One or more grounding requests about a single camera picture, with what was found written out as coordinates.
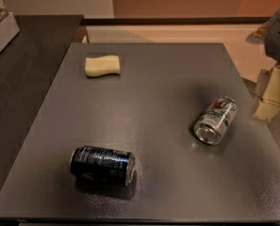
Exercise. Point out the yellow sponge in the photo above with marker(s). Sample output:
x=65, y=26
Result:
x=102, y=65

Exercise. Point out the dark blue pepsi can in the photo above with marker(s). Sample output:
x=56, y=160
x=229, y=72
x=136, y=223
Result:
x=103, y=165

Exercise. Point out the dark wooden side table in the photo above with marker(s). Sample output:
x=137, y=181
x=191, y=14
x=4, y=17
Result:
x=28, y=66

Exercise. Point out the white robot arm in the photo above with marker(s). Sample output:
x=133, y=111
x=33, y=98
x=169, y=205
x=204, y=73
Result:
x=267, y=104

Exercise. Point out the silver green 7up can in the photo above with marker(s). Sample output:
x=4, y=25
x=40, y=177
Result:
x=215, y=120

